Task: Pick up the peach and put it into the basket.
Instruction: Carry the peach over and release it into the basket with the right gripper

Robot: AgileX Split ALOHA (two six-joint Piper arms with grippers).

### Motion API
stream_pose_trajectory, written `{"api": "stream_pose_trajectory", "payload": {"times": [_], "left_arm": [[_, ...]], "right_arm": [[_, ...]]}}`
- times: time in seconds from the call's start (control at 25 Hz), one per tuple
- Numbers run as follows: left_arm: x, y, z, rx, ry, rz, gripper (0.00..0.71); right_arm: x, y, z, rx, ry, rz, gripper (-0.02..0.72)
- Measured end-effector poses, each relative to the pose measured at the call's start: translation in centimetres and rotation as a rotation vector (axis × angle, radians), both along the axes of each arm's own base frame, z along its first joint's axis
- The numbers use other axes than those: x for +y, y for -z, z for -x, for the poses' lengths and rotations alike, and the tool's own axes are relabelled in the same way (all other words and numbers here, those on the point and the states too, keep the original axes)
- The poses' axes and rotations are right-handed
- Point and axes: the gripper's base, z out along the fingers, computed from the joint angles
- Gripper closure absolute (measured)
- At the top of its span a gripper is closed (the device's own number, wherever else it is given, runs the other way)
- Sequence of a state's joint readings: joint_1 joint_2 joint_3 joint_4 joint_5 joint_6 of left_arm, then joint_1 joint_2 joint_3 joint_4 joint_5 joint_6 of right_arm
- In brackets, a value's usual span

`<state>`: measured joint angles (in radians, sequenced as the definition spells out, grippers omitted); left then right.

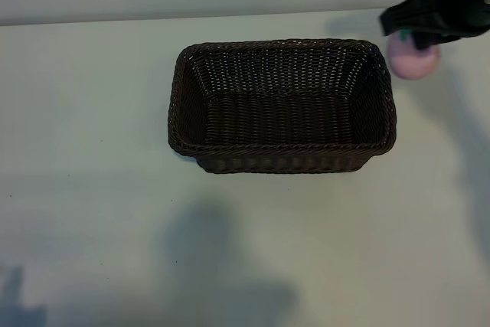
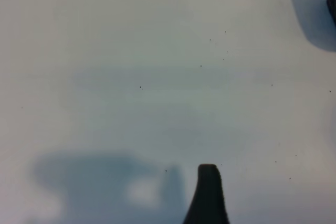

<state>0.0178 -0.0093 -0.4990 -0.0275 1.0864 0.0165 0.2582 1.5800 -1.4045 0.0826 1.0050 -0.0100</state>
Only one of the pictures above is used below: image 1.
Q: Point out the dark brown wicker basket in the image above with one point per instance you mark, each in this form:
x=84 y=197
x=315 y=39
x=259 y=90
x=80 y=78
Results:
x=279 y=120

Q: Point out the pink peach with green leaf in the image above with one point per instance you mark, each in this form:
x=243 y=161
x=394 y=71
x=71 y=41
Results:
x=411 y=64

